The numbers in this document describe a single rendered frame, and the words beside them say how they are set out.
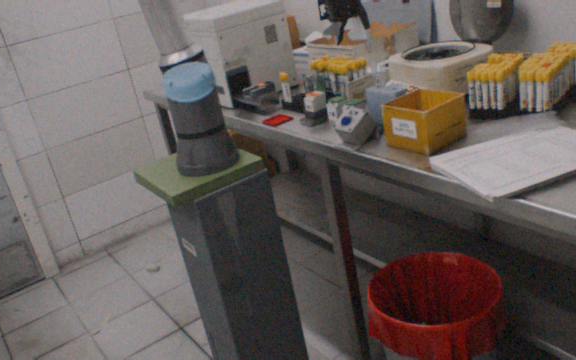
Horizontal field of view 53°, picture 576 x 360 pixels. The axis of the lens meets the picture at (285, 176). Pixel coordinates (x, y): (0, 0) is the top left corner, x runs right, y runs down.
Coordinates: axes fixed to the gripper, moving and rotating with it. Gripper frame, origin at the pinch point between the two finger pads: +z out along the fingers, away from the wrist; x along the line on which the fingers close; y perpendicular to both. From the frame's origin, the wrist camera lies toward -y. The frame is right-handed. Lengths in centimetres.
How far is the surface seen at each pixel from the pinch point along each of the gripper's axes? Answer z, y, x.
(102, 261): 112, 68, -156
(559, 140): 16, -12, 52
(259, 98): 14.5, 16.3, -30.5
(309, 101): 13.0, 10.5, -9.7
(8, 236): 84, 105, -161
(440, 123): 12.0, 2.1, 33.2
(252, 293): 48, 45, 11
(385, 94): 9.3, 1.5, 13.1
